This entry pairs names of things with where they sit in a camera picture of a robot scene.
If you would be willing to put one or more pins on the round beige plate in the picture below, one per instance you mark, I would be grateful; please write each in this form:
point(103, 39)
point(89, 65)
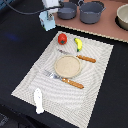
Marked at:
point(67, 66)

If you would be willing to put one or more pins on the beige bowl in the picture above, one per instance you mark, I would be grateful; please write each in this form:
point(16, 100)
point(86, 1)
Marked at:
point(122, 14)

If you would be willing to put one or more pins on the fork with wooden handle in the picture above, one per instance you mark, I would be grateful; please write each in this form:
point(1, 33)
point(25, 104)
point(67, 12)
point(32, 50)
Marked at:
point(70, 82)

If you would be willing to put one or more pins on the knife with wooden handle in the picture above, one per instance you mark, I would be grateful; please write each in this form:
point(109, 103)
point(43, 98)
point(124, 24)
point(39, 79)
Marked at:
point(78, 56)

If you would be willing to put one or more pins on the yellow toy banana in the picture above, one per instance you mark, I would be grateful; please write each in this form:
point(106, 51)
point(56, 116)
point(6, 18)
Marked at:
point(79, 44)

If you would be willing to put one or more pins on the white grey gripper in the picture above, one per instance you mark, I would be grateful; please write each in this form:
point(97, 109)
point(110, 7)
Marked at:
point(51, 6)

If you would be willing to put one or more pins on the grey saucepan with handle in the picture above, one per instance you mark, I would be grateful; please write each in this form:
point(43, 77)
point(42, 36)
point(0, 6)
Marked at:
point(68, 11)

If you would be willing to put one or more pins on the woven beige placemat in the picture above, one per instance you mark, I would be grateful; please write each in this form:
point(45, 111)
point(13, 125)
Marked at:
point(71, 104)

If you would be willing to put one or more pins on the grey pot with lid handles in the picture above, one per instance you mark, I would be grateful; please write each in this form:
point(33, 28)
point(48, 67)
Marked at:
point(90, 12)

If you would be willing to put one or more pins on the red toy tomato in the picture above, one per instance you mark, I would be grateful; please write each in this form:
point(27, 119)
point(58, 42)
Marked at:
point(62, 39)

